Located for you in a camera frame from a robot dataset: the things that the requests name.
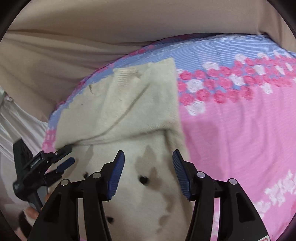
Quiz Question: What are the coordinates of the cream knitted small garment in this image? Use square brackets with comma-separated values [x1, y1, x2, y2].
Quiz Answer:
[54, 58, 193, 240]

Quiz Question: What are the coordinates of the white satin curtain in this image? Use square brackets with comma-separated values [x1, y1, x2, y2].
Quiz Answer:
[1, 96, 47, 209]

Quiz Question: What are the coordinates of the person's left hand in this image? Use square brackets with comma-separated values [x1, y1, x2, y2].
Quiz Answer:
[23, 207, 40, 226]

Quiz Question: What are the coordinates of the beige curtain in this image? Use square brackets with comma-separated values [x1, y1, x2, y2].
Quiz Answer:
[1, 1, 295, 121]

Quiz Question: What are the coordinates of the pink floral bed sheet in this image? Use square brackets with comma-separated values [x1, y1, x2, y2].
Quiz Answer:
[43, 35, 295, 240]

